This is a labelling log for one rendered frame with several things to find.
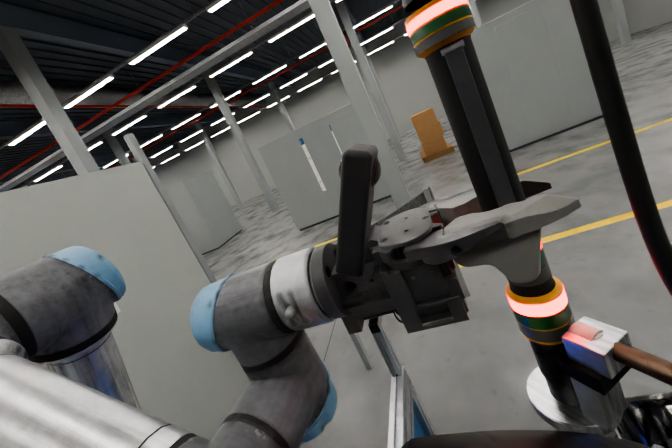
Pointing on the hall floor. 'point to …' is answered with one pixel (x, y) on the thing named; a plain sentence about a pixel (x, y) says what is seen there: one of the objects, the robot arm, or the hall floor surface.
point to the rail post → (422, 415)
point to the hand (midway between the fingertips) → (541, 189)
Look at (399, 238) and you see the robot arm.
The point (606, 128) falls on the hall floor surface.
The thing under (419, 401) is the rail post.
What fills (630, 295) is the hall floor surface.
